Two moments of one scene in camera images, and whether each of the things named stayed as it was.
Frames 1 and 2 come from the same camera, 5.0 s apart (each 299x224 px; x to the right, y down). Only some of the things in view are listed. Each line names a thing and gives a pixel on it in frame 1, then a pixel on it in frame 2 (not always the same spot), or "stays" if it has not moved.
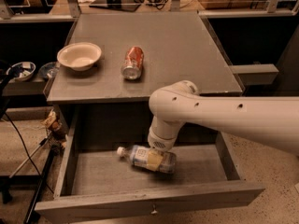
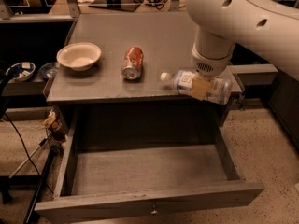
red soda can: [132, 67] stays
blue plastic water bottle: [137, 156] → [220, 90]
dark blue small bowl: [49, 70] stays
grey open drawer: [93, 182] stays
